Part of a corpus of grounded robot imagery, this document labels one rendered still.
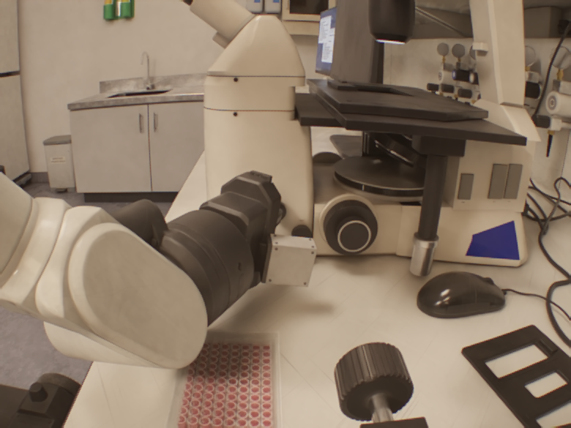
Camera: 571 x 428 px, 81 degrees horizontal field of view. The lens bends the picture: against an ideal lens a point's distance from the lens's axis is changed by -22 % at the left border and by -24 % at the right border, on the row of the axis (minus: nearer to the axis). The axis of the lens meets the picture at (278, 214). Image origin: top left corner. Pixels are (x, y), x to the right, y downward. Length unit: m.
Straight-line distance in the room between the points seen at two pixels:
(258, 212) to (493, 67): 0.41
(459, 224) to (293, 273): 0.25
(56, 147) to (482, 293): 3.22
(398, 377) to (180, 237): 0.19
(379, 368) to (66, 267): 0.16
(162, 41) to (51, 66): 1.02
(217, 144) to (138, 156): 2.30
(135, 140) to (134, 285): 2.55
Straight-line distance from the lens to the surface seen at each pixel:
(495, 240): 0.58
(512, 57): 0.64
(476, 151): 0.55
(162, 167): 2.76
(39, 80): 3.73
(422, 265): 0.50
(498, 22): 0.63
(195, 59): 3.22
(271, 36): 0.47
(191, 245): 0.30
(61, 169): 3.44
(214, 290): 0.30
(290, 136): 0.48
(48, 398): 1.17
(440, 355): 0.40
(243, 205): 0.38
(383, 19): 0.56
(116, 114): 2.78
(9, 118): 3.63
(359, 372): 0.20
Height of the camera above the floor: 1.00
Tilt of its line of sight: 22 degrees down
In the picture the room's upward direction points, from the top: 1 degrees clockwise
